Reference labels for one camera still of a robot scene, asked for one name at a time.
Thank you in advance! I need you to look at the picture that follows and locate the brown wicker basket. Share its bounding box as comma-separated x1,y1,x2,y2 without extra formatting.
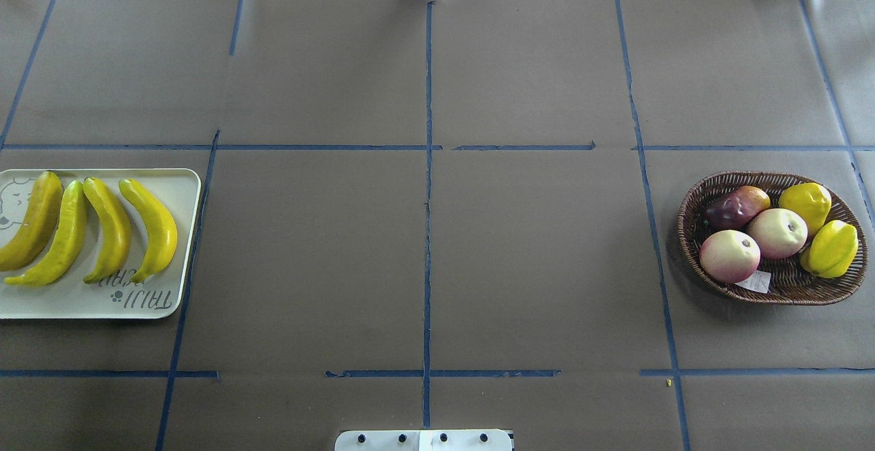
669,171,870,305

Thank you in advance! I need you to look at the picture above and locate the yellow banana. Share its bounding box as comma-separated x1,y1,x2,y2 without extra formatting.
83,177,132,285
4,180,88,287
1,170,63,271
119,179,178,285

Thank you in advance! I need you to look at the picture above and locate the white bear tray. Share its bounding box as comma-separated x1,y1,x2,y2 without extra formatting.
1,168,201,319

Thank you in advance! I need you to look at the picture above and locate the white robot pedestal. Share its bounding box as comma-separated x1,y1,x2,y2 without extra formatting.
334,428,515,450

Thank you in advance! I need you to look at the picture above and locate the dark red fruit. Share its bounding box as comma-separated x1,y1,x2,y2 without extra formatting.
703,185,772,231

